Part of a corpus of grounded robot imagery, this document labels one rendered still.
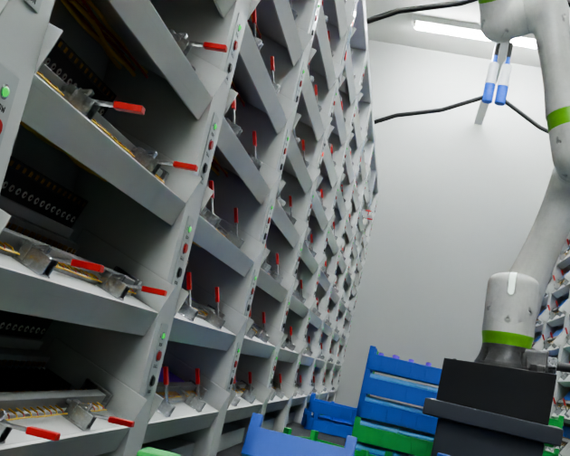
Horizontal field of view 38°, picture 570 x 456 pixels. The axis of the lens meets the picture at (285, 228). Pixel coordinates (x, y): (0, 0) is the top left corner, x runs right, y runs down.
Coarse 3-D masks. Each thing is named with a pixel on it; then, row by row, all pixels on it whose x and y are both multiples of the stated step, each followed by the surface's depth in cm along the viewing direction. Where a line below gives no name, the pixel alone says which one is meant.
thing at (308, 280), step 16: (352, 48) 363; (368, 48) 368; (352, 64) 361; (352, 112) 357; (336, 144) 356; (336, 160) 354; (320, 240) 349; (304, 272) 347; (304, 288) 346; (288, 320) 345; (304, 320) 344; (288, 368) 341; (272, 416) 338
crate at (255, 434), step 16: (256, 416) 155; (256, 432) 153; (272, 432) 153; (256, 448) 152; (272, 448) 152; (288, 448) 152; (304, 448) 152; (320, 448) 151; (336, 448) 151; (352, 448) 151
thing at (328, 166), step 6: (330, 126) 294; (330, 132) 294; (330, 144) 309; (324, 150) 300; (324, 156) 305; (330, 156) 314; (324, 162) 311; (330, 162) 321; (324, 168) 341; (330, 168) 327; (336, 168) 353; (342, 168) 353; (324, 174) 353; (330, 174) 333; (336, 174) 343; (330, 180) 340; (336, 180) 350
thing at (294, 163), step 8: (296, 112) 223; (296, 120) 223; (296, 144) 234; (288, 152) 231; (296, 152) 239; (288, 160) 261; (296, 160) 244; (288, 168) 275; (296, 168) 250; (304, 168) 259; (312, 168) 282; (296, 176) 281; (304, 176) 265; (312, 176) 282; (304, 184) 271; (304, 192) 278
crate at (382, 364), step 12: (372, 348) 282; (372, 360) 281; (384, 360) 281; (396, 360) 280; (384, 372) 280; (396, 372) 279; (408, 372) 279; (420, 372) 278; (432, 372) 278; (432, 384) 280
